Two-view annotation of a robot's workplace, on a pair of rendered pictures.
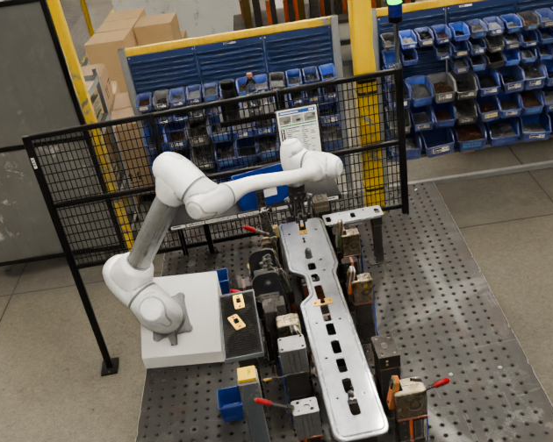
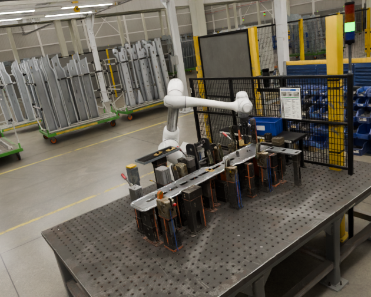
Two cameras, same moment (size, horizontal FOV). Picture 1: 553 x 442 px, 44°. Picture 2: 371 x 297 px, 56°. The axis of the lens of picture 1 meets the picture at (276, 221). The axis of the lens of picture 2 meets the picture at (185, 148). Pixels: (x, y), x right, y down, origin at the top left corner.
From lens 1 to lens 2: 2.28 m
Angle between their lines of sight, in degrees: 50
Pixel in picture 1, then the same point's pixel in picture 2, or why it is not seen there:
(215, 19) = not seen: outside the picture
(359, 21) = (329, 42)
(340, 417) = (142, 200)
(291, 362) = (158, 177)
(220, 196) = (176, 99)
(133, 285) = (165, 136)
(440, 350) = (252, 226)
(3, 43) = (232, 49)
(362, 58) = (330, 65)
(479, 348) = (268, 236)
